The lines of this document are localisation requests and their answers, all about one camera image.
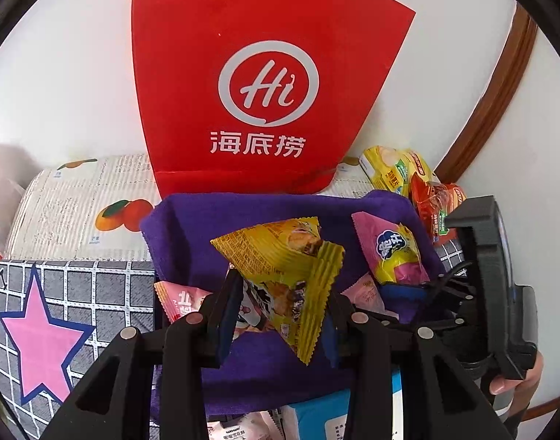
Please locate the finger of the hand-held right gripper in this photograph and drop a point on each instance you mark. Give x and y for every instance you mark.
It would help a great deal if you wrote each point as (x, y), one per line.
(401, 300)

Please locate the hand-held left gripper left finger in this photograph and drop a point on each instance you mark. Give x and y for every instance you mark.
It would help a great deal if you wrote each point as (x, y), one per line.
(227, 325)

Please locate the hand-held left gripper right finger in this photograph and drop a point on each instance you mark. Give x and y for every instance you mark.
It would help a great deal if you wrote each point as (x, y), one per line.
(330, 343)

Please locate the pink peach snack packet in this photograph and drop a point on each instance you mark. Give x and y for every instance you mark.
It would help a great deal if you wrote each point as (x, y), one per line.
(367, 293)

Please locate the yellow pink snack packet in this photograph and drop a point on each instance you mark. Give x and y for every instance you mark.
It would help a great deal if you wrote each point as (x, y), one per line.
(390, 247)

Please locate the pale pink snack packet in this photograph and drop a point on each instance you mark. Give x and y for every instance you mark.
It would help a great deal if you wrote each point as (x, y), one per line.
(179, 300)

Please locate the blue box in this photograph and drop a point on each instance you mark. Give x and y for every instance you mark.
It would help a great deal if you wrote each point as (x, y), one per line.
(316, 417)

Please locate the yellow triangular snack packet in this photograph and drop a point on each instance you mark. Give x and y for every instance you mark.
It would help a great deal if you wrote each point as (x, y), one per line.
(280, 256)

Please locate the red white snack packet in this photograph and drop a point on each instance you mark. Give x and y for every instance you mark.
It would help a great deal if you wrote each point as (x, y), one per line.
(243, 428)

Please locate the person's right hand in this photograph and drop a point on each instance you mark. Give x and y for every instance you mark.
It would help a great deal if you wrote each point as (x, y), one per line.
(518, 382)

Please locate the orange chips bag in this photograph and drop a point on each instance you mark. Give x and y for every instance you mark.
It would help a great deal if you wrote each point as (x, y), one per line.
(433, 211)

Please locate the purple towel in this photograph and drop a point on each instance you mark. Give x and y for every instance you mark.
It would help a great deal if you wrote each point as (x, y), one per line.
(192, 238)

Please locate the grey checked cloth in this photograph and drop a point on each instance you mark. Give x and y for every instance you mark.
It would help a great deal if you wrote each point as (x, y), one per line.
(115, 284)

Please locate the yellow chips bag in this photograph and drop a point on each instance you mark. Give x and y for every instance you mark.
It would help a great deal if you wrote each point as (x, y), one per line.
(390, 169)

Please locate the pink star sticker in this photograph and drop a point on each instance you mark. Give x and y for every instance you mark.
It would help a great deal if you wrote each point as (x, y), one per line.
(37, 339)

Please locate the red paper bag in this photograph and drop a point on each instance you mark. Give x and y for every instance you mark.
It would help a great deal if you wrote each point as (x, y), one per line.
(261, 32)

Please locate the brown wooden door frame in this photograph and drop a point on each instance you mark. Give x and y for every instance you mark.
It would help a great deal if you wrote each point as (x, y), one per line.
(495, 101)

